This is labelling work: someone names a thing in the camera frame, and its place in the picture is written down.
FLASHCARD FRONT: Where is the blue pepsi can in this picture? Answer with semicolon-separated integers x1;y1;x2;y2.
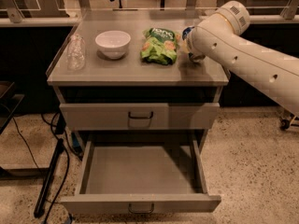
182;26;206;63

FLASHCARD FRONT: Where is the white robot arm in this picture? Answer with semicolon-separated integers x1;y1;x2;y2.
183;1;299;116

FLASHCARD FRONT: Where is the grey drawer cabinet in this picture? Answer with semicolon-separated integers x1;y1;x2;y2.
48;10;228;146

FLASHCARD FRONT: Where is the closed grey upper drawer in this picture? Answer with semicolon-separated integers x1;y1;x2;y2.
60;103;220;131

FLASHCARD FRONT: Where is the open grey middle drawer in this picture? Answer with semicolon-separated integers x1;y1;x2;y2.
62;140;221;215

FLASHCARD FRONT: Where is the green chip bag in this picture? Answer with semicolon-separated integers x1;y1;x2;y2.
140;27;180;65

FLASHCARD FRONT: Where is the white ceramic bowl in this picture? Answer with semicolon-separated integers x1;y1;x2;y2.
95;30;131;60

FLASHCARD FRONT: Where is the clear plastic bottle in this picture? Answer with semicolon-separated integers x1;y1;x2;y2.
67;34;86;71

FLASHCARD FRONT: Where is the dark side table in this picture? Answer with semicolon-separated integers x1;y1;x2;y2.
0;81;24;134

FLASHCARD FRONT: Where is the black table leg bar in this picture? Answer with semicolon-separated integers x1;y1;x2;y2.
34;139;64;218

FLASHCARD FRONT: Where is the white horizontal rail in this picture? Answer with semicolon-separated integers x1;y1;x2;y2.
0;15;299;27

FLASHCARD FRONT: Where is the black floor cable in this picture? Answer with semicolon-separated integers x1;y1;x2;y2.
0;103;74;224

